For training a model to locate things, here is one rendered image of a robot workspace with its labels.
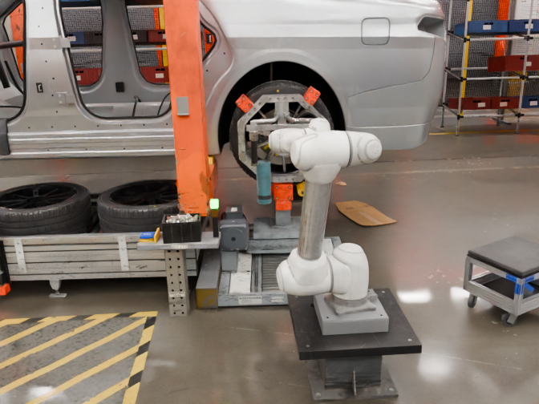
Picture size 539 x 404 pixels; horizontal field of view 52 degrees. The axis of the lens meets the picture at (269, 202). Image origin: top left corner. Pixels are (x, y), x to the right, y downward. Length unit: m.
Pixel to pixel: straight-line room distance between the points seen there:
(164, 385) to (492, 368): 1.51
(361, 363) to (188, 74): 1.64
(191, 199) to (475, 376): 1.67
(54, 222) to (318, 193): 1.99
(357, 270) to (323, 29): 1.63
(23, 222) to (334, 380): 2.06
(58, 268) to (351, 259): 1.86
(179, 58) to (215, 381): 1.59
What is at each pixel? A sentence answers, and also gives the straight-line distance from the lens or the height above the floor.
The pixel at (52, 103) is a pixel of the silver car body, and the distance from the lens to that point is 3.74.
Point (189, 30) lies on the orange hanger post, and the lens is 2.95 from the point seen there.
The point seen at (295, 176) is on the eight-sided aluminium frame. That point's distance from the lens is 3.49.
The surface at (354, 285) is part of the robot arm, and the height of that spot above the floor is 0.49.
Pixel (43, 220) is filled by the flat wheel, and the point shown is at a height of 0.44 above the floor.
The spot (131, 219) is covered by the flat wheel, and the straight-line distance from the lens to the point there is 3.42.
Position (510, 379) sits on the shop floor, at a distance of 2.84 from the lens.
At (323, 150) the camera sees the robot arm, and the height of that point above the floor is 1.13.
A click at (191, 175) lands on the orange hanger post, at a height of 0.76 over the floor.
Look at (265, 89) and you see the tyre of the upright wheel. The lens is 3.46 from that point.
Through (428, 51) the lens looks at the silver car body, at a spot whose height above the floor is 1.34.
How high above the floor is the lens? 1.58
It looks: 19 degrees down
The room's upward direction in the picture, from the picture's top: 1 degrees counter-clockwise
